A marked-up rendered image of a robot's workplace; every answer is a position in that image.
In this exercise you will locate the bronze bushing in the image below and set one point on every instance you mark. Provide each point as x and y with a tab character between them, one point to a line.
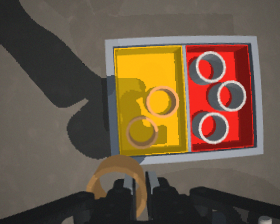
174	98
145	144
123	164

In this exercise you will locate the white round turntable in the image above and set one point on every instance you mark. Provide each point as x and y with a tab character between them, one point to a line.
218	218

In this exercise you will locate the grey metal sleeve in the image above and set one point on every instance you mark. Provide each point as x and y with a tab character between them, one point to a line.
238	96
221	131
217	62

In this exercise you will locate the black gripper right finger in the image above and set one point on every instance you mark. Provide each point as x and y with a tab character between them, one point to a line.
178	209

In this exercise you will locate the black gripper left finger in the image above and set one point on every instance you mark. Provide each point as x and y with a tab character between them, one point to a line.
117	207

